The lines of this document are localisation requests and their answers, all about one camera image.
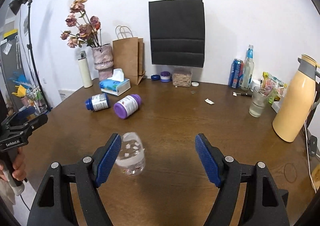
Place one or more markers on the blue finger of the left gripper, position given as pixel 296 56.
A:
pixel 25 112

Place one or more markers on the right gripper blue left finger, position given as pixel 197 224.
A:
pixel 105 158

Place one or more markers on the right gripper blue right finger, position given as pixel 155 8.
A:
pixel 210 158

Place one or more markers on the clear plastic cup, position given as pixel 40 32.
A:
pixel 131 158

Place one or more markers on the purple supplement bottle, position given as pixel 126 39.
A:
pixel 127 106

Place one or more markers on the person left hand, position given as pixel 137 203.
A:
pixel 18 164

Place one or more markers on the grey refrigerator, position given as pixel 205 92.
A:
pixel 11 65

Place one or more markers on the blue-capped supplement bottle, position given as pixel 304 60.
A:
pixel 98 102

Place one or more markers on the white paper scrap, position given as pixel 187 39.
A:
pixel 209 101

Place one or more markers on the cream thermos bottle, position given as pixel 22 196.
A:
pixel 84 70

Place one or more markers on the blue tissue box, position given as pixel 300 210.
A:
pixel 116 85

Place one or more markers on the drinking glass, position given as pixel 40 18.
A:
pixel 259 101

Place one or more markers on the pink ceramic vase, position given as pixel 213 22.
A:
pixel 103 61

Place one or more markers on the yellow thermos jug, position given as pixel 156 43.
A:
pixel 299 100

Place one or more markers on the blue jar lid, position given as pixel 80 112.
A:
pixel 155 77

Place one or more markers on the dried pink roses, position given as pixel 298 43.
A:
pixel 88 29

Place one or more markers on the clear jar of grains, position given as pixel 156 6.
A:
pixel 181 77

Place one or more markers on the blue soda can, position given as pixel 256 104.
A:
pixel 235 73

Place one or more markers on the snack packets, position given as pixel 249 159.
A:
pixel 274 88

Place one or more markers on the small purple jar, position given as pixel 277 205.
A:
pixel 165 76

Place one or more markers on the clear glass bottle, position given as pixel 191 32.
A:
pixel 247 70

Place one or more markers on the brown paper bag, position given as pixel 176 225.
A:
pixel 128 54

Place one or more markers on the black paper bag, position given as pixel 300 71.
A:
pixel 177 32

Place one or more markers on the wire storage rack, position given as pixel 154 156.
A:
pixel 34 98

